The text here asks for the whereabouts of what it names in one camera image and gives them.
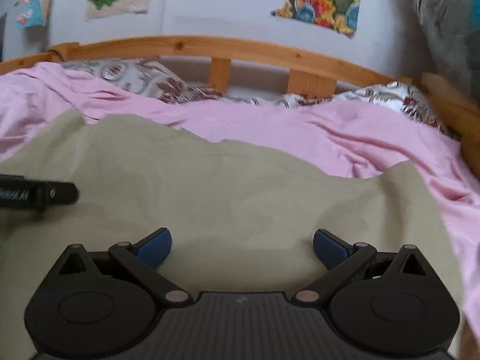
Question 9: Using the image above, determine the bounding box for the beige brown olive hooded jacket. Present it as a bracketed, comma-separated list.
[1, 111, 464, 359]

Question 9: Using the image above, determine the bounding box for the plastic bag of clothes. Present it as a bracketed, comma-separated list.
[412, 0, 479, 102]

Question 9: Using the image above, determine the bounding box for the pink bed sheet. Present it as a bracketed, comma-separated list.
[1, 63, 479, 332]

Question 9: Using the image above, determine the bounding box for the floral white bedding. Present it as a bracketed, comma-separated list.
[61, 58, 460, 141]

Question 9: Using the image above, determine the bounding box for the orange-haired anime girl poster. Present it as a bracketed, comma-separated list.
[16, 0, 51, 28]

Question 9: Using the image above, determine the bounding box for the wooden bed frame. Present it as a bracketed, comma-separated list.
[1, 36, 479, 176]

